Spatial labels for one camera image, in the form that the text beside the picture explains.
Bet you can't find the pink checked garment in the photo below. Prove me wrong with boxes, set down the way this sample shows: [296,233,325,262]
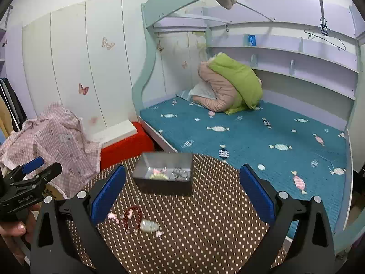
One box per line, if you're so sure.
[0,101,102,191]

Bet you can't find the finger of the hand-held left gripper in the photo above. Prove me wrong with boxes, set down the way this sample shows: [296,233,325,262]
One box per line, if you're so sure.
[8,156,45,178]
[14,162,63,191]

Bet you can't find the hanging dark clothes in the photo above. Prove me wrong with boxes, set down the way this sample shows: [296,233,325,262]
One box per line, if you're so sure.
[0,76,28,138]

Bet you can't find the red storage box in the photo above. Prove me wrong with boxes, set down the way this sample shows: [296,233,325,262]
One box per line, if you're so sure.
[99,122,155,171]

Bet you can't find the brown polka-dot tablecloth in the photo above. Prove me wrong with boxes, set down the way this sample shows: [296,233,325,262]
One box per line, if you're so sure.
[65,153,289,274]

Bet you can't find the jewelry pieces in box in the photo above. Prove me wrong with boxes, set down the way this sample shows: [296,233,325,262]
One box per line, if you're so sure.
[148,166,190,181]

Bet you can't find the white board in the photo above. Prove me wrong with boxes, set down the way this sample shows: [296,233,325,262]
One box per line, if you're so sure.
[91,119,138,147]

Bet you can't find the lavender wall shelf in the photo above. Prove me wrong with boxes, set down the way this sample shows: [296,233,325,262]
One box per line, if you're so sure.
[206,21,360,101]

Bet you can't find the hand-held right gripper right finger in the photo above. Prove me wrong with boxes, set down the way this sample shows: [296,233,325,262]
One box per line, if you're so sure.
[239,164,336,274]

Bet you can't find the pink quilt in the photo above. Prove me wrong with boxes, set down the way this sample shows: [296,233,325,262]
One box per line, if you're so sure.
[192,57,246,112]

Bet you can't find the blue candy-print bed sheet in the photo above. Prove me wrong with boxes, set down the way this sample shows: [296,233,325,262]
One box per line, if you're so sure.
[139,96,348,233]

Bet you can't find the clear plastic storage box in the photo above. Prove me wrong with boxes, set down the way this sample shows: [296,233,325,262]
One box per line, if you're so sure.
[132,152,194,196]

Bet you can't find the red bead bracelet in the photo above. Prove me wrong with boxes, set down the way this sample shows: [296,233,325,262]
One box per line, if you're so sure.
[123,207,143,232]

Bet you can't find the white wardrobe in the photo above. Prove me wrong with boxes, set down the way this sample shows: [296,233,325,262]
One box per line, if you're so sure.
[21,0,153,138]

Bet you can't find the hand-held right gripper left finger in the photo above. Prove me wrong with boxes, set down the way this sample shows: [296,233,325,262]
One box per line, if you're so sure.
[30,165,129,274]

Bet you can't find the teal bunk bed frame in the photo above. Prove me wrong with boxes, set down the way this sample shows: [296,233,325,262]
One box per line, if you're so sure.
[131,0,365,256]

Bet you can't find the person's left hand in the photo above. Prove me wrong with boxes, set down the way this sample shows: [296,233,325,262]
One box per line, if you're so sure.
[0,203,41,263]

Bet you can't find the white round container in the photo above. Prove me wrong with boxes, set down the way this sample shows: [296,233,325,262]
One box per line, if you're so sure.
[43,183,68,204]

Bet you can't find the white pillow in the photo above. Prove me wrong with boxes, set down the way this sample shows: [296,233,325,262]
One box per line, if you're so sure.
[188,83,217,101]

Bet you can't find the pale green bangle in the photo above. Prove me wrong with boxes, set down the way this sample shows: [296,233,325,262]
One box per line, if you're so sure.
[139,219,160,233]

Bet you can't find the wire clothes hanger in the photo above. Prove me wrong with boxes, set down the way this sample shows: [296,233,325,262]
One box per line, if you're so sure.
[303,28,347,51]

